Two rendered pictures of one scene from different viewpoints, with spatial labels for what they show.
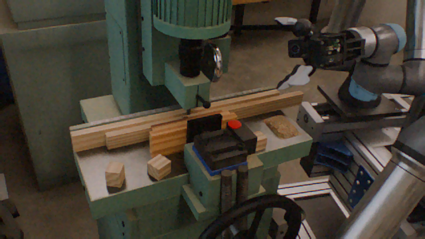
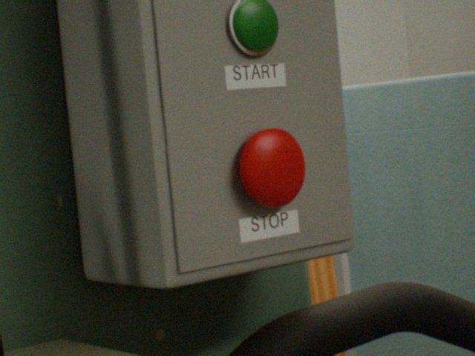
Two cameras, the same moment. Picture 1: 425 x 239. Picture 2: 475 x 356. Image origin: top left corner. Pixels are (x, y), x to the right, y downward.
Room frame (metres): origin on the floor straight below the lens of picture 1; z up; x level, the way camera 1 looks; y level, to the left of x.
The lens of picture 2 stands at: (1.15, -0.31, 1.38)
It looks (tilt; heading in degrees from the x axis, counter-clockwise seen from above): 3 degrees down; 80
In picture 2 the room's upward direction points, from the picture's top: 5 degrees counter-clockwise
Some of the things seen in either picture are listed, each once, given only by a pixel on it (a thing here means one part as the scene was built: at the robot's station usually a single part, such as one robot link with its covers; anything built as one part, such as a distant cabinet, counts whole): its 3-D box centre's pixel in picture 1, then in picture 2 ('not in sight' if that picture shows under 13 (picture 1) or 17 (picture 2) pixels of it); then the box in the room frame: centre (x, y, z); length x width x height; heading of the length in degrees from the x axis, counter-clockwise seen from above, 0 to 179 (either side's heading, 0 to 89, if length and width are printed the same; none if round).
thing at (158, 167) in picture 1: (159, 166); not in sight; (0.68, 0.11, 0.92); 0.04 x 0.04 x 0.03; 54
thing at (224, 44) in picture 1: (212, 52); not in sight; (1.10, 0.02, 1.02); 0.09 x 0.07 x 0.12; 119
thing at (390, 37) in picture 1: (379, 41); not in sight; (0.92, -0.39, 1.18); 0.11 x 0.08 x 0.09; 119
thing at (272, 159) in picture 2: not in sight; (273, 167); (1.23, 0.07, 1.36); 0.03 x 0.01 x 0.03; 29
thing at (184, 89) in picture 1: (186, 85); not in sight; (0.88, 0.07, 1.03); 0.14 x 0.07 x 0.09; 29
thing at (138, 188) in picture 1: (204, 160); not in sight; (0.77, 0.01, 0.87); 0.61 x 0.30 x 0.06; 119
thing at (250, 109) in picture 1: (214, 117); not in sight; (0.90, 0.00, 0.92); 0.60 x 0.02 x 0.04; 119
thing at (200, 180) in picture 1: (222, 168); not in sight; (0.70, -0.03, 0.92); 0.15 x 0.13 x 0.09; 119
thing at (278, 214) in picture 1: (277, 216); not in sight; (0.87, -0.23, 0.58); 0.12 x 0.08 x 0.08; 29
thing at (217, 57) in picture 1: (210, 62); not in sight; (1.04, 0.02, 1.02); 0.12 x 0.03 x 0.12; 29
